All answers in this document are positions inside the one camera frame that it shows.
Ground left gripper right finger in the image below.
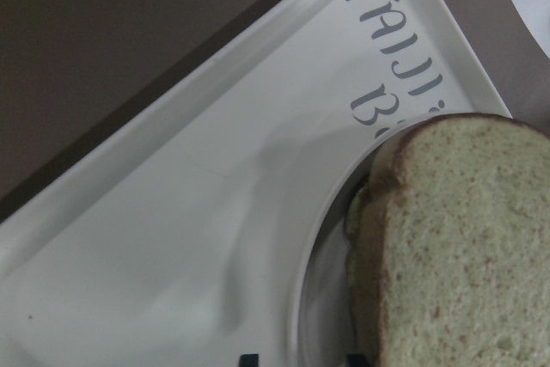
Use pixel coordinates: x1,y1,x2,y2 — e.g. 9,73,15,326
346,342,372,367

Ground white round plate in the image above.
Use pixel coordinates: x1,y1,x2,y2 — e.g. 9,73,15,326
286,124,413,367

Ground bread slice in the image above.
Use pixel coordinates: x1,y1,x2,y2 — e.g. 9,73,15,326
348,113,549,366

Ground cream bear serving tray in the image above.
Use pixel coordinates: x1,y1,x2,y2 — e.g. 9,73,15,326
1,0,508,366

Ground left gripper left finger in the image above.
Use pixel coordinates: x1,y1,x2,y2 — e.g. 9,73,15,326
238,343,259,367

